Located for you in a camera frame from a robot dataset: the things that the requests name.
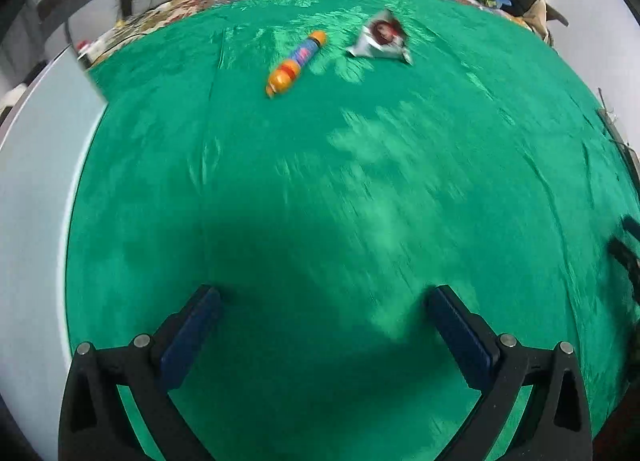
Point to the white cloth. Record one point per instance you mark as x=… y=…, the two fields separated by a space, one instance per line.
x=12 y=98

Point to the silver triangular snack packet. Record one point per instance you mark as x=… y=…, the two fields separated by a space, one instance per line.
x=382 y=36

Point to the floral bedsheet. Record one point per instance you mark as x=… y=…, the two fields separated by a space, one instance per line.
x=150 y=23

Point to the green patterned blanket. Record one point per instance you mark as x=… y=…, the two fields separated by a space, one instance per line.
x=325 y=166

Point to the grey headboard cushion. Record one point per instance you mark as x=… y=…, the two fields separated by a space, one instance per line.
x=80 y=1

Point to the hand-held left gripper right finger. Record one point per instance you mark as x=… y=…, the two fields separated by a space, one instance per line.
x=457 y=341

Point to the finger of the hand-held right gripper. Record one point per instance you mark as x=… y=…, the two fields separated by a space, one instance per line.
x=627 y=261
x=632 y=228

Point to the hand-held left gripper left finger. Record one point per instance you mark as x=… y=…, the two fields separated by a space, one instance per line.
x=190 y=341

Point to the orange bottle with blue label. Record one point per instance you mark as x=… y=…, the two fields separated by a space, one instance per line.
x=295 y=63

